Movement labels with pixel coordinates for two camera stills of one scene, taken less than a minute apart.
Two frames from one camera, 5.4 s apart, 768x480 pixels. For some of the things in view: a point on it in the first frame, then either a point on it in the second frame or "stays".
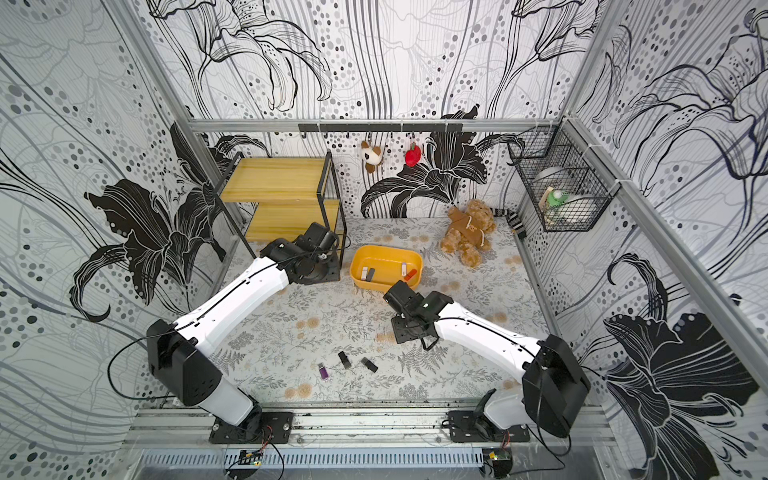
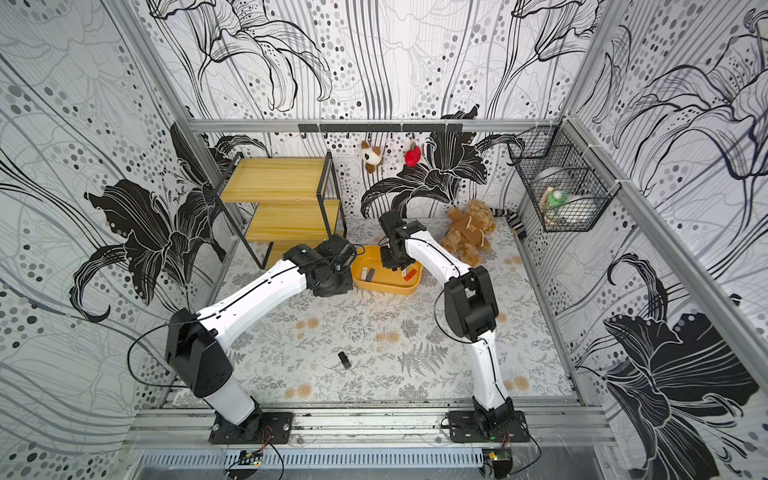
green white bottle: (557, 198) stays
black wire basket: (567, 180) stays
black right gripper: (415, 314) to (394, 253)
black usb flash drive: (343, 358) stays
